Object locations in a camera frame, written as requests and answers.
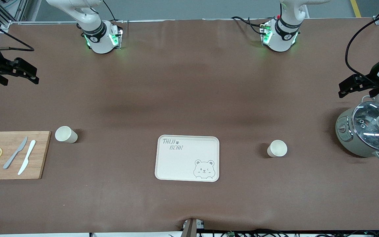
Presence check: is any white plastic cup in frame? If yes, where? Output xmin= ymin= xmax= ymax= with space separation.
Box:
xmin=267 ymin=140 xmax=288 ymax=158
xmin=55 ymin=126 xmax=78 ymax=144

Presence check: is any glass pot lid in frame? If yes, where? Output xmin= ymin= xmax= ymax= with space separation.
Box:
xmin=352 ymin=101 xmax=379 ymax=152

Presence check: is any grey pot with glass lid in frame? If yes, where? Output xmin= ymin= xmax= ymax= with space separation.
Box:
xmin=335 ymin=95 xmax=379 ymax=161

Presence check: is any grey plastic knife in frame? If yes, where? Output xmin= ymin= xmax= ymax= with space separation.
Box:
xmin=3 ymin=136 xmax=28 ymax=170

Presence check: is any white plastic knife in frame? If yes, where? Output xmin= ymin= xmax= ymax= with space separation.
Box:
xmin=17 ymin=140 xmax=37 ymax=175

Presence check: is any brown table mat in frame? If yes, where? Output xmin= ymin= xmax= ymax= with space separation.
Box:
xmin=0 ymin=19 xmax=379 ymax=235

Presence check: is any cream bear print tray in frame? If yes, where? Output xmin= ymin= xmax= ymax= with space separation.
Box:
xmin=155 ymin=135 xmax=220 ymax=182

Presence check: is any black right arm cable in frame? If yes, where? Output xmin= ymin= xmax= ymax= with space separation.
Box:
xmin=0 ymin=10 xmax=35 ymax=52

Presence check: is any black arm base cable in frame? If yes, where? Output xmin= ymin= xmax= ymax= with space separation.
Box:
xmin=231 ymin=16 xmax=263 ymax=35

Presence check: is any table edge clamp bracket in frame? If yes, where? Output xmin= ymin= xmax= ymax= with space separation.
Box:
xmin=181 ymin=218 xmax=206 ymax=237

